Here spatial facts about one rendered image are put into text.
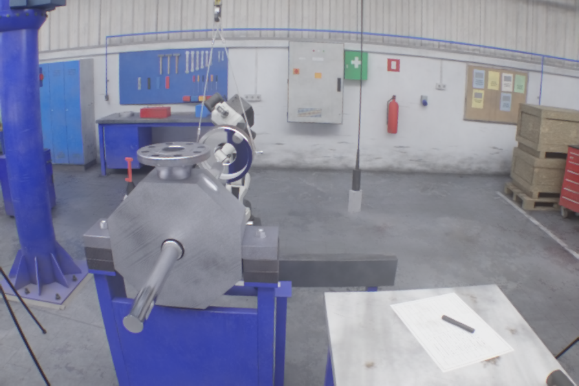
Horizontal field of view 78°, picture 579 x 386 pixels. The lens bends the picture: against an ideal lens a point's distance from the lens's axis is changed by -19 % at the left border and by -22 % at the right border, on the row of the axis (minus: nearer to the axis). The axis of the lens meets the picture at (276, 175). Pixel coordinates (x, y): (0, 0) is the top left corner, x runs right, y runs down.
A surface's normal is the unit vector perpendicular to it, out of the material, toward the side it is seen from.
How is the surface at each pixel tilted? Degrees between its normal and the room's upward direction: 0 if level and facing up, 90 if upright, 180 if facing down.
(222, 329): 90
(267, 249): 90
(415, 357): 0
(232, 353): 90
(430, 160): 90
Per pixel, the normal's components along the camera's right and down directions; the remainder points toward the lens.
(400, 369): 0.02, -0.96
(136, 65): -0.05, 0.27
